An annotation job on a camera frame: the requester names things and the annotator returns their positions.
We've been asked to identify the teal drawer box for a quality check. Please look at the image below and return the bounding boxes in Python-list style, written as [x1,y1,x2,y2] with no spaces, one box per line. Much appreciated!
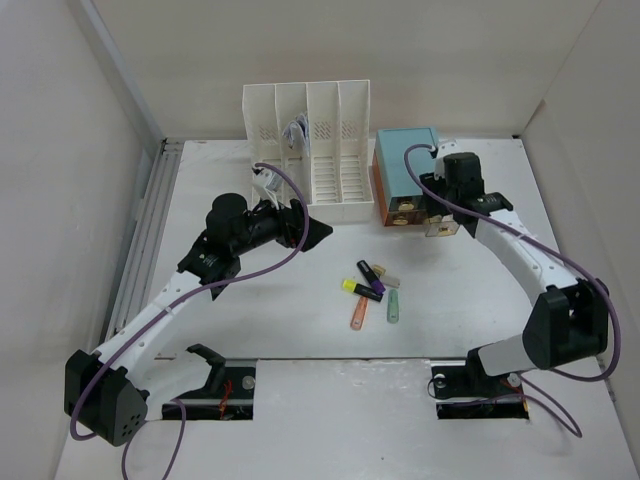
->
[372,127,439,227]

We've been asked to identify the aluminium rail frame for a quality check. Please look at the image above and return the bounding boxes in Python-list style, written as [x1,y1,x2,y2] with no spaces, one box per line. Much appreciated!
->
[99,138,184,341]

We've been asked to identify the white file organizer rack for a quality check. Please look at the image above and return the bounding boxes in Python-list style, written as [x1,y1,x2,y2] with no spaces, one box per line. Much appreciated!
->
[242,80,374,225]

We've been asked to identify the white Canon manual booklet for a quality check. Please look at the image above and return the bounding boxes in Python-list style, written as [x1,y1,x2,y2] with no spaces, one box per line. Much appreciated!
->
[282,112,310,156]

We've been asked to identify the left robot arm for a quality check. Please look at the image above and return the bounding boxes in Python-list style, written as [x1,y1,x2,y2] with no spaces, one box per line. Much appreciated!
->
[63,193,333,446]

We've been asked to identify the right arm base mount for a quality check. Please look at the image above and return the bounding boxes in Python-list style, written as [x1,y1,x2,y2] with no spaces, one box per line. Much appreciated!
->
[428,361,529,420]

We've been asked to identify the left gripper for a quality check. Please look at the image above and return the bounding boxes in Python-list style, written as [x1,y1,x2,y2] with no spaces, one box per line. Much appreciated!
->
[231,189,331,257]

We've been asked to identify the orange highlighter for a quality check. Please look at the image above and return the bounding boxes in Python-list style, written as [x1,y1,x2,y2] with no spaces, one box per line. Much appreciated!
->
[350,297,369,331]

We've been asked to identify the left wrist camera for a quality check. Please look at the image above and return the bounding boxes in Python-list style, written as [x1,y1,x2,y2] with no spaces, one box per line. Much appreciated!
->
[252,168,282,204]

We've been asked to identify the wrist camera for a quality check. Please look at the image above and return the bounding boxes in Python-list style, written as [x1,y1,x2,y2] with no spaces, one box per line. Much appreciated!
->
[252,168,282,204]
[432,139,461,159]

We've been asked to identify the purple capped black highlighter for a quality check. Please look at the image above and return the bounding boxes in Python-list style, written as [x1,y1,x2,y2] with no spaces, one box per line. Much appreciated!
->
[356,260,385,295]

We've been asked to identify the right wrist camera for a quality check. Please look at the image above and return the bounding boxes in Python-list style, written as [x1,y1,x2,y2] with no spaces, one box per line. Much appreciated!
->
[432,139,461,159]

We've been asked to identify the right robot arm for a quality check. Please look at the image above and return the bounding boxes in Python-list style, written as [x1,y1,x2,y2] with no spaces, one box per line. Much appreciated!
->
[420,152,609,394]

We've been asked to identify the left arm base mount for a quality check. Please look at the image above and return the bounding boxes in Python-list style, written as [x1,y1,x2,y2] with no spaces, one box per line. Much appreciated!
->
[155,343,257,421]

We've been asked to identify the drawer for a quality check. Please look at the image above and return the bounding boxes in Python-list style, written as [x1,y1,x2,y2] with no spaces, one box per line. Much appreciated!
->
[423,214,459,237]

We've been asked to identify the green highlighter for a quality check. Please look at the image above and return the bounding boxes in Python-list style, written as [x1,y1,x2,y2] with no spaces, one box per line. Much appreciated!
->
[387,289,400,324]

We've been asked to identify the white eraser stick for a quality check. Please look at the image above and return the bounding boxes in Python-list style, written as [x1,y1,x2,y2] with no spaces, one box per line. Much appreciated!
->
[380,275,401,288]

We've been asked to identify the yellow capped black highlighter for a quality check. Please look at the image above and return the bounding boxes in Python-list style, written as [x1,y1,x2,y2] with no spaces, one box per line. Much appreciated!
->
[342,279,383,302]

